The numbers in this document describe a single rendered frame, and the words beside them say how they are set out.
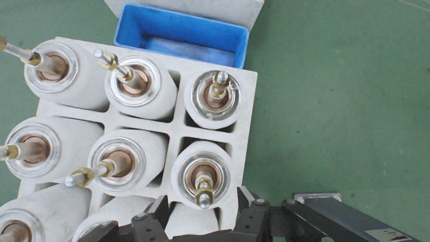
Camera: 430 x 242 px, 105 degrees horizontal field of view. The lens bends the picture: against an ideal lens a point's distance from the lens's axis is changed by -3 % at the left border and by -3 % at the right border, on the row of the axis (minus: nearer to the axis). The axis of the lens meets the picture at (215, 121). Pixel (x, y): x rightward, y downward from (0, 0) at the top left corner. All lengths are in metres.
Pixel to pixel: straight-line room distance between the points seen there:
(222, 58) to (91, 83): 0.36
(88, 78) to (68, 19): 0.42
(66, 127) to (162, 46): 0.35
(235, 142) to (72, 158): 0.26
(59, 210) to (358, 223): 0.54
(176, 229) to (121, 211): 0.09
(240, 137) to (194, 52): 0.32
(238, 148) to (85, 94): 0.27
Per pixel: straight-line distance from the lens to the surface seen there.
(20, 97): 0.72
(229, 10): 0.46
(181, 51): 0.56
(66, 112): 0.40
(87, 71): 0.32
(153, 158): 0.27
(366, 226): 0.50
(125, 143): 0.27
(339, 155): 0.66
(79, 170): 0.21
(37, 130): 0.33
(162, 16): 0.49
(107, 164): 0.24
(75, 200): 0.39
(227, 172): 0.25
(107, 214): 0.31
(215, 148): 0.25
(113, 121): 0.36
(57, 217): 0.36
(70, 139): 0.32
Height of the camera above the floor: 0.50
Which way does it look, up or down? 84 degrees down
